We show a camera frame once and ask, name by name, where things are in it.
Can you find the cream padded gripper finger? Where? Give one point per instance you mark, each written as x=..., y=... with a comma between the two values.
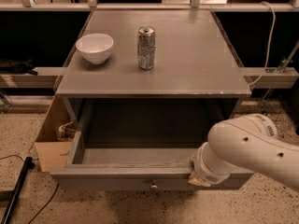
x=194, y=179

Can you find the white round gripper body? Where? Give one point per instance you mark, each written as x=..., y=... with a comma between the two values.
x=207, y=171

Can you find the grey top drawer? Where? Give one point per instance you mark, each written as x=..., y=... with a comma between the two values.
x=132, y=157

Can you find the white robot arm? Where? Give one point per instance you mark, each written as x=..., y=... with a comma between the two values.
x=249, y=142

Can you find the grey drawer cabinet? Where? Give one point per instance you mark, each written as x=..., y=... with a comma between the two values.
x=194, y=79

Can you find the open cardboard box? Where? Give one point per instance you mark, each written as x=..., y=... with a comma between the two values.
x=51, y=153

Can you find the crumpled item in box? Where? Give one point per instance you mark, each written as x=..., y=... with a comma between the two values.
x=66, y=132

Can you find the silver drink can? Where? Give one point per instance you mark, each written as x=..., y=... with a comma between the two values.
x=146, y=47

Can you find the clear acrylic guard panel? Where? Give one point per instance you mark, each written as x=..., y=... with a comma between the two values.
x=231, y=32

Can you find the white ceramic bowl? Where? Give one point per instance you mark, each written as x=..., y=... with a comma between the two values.
x=95, y=48

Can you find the black bar on floor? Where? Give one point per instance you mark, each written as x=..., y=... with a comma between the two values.
x=12, y=196

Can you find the black object on ledge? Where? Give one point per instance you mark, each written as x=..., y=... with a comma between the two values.
x=17, y=67

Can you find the metal railing frame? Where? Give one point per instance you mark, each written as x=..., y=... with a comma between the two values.
x=61, y=5

